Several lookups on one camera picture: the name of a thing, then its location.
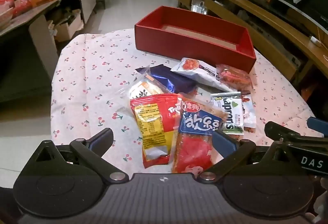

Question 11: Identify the wooden TV cabinet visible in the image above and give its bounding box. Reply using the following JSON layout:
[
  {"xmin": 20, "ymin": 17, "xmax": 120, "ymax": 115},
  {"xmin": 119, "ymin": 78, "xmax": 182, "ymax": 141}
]
[{"xmin": 175, "ymin": 0, "xmax": 328, "ymax": 102}]

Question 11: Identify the red cardboard box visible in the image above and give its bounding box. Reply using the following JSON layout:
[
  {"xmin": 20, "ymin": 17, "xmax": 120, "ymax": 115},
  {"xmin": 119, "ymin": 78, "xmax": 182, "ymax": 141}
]
[{"xmin": 134, "ymin": 6, "xmax": 257, "ymax": 73}]

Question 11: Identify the silver foil bag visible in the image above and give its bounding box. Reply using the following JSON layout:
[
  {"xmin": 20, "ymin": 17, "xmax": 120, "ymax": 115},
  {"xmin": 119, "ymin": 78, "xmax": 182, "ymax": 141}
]
[{"xmin": 191, "ymin": 0, "xmax": 208, "ymax": 15}]

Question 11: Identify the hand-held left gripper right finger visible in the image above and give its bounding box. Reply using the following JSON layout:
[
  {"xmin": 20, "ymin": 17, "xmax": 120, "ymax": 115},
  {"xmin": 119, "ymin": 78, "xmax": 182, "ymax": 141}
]
[{"xmin": 198, "ymin": 130, "xmax": 300, "ymax": 183}]

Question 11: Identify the blue label red snack packet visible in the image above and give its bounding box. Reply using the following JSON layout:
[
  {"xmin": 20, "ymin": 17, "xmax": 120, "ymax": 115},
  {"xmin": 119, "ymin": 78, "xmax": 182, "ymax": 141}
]
[{"xmin": 171, "ymin": 93, "xmax": 228, "ymax": 174}]

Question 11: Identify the blue foil snack packet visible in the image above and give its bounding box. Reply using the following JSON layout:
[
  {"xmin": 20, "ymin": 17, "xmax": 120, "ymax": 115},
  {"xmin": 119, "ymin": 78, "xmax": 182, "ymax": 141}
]
[{"xmin": 135, "ymin": 64, "xmax": 199, "ymax": 95}]

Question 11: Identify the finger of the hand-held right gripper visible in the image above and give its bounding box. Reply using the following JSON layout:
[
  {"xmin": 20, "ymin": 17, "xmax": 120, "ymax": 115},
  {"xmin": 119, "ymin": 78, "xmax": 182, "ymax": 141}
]
[
  {"xmin": 307, "ymin": 117, "xmax": 328, "ymax": 137},
  {"xmin": 265, "ymin": 121, "xmax": 328, "ymax": 149}
]

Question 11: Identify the clear steamed cake packet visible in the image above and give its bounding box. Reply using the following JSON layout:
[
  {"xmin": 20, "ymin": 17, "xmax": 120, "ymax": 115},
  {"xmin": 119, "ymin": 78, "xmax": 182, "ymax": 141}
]
[{"xmin": 113, "ymin": 67, "xmax": 177, "ymax": 118}]

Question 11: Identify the red yellow snack packet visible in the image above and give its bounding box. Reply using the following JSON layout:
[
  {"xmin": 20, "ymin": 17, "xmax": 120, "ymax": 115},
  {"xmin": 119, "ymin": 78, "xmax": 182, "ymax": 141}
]
[{"xmin": 130, "ymin": 93, "xmax": 185, "ymax": 169}]

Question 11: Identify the grey side table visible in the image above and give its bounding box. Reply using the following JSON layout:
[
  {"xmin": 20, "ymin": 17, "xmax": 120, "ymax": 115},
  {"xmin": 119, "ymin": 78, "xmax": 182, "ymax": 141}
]
[{"xmin": 0, "ymin": 0, "xmax": 97, "ymax": 78}]

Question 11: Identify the clear red sausage packet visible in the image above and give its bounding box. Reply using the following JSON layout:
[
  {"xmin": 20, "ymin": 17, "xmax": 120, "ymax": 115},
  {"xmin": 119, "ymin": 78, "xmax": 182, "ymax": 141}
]
[{"xmin": 216, "ymin": 64, "xmax": 254, "ymax": 91}]

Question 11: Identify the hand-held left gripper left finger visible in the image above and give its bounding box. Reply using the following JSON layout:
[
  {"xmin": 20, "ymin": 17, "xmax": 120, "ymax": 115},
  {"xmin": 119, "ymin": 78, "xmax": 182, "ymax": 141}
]
[{"xmin": 33, "ymin": 127, "xmax": 129, "ymax": 184}]

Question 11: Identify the white packet with orange strips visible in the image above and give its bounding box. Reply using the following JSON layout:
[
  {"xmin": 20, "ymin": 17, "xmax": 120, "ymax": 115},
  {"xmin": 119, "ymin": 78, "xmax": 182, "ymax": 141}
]
[{"xmin": 170, "ymin": 58, "xmax": 232, "ymax": 93}]

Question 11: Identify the green white seaweed packet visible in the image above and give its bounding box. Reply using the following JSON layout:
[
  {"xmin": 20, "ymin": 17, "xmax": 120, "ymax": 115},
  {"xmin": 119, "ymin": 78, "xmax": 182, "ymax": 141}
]
[{"xmin": 210, "ymin": 91, "xmax": 245, "ymax": 135}]

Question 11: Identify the cherry print tablecloth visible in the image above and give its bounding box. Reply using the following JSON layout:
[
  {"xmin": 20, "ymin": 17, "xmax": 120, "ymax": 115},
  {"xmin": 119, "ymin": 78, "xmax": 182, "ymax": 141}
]
[{"xmin": 50, "ymin": 28, "xmax": 325, "ymax": 181}]

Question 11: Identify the small white red packet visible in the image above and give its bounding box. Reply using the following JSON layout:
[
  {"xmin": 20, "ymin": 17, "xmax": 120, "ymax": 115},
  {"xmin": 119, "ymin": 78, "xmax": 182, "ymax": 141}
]
[{"xmin": 239, "ymin": 91, "xmax": 257, "ymax": 133}]

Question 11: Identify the orange plastic bag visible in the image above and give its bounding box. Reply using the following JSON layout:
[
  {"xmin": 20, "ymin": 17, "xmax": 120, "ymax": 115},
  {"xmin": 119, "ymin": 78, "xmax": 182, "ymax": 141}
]
[{"xmin": 298, "ymin": 83, "xmax": 318, "ymax": 104}]

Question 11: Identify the cardboard storage box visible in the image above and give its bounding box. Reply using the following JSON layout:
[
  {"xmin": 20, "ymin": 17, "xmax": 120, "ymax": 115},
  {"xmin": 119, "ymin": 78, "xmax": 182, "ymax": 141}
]
[{"xmin": 52, "ymin": 9, "xmax": 84, "ymax": 43}]

